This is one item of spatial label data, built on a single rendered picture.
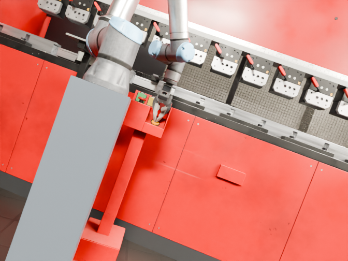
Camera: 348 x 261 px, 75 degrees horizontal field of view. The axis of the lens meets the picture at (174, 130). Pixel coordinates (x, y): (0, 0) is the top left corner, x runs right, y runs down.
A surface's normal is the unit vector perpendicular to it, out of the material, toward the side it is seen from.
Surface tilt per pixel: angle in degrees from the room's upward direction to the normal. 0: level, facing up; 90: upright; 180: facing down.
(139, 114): 90
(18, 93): 90
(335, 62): 90
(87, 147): 90
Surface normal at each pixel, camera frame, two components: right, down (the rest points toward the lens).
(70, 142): 0.17, 0.10
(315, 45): -0.07, 0.01
